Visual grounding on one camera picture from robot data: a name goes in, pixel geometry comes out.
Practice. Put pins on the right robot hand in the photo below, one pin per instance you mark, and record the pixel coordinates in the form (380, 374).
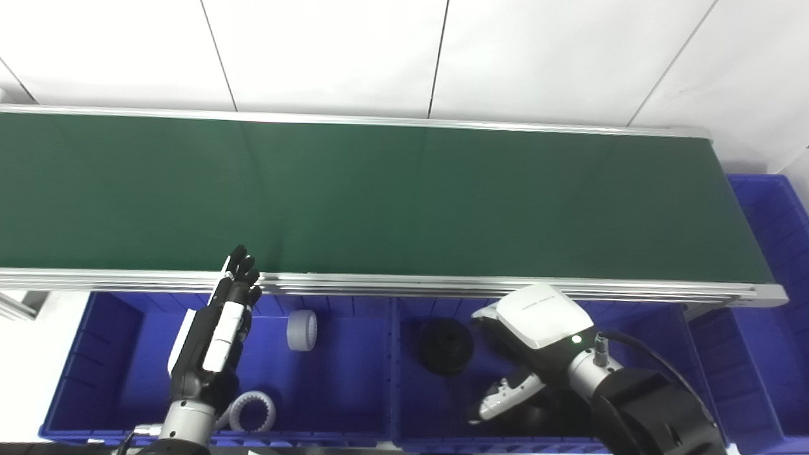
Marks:
(540, 316)

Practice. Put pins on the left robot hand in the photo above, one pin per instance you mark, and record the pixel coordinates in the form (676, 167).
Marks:
(202, 360)

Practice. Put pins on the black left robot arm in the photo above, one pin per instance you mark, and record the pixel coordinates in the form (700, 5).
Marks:
(186, 423)

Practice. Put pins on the green conveyor belt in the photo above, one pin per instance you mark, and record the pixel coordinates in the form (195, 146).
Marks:
(379, 202)
(442, 285)

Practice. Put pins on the black stepped round part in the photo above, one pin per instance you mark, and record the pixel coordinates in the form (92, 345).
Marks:
(442, 347)

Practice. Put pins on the white cylinder part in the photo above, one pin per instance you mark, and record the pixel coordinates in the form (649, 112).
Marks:
(302, 330)

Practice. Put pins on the blue bin with black parts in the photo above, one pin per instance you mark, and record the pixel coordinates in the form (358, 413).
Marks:
(436, 404)

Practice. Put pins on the blue bin with white parts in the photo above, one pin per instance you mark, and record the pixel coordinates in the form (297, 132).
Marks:
(341, 392)

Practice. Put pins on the empty blue bin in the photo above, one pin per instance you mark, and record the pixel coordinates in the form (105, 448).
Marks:
(758, 354)

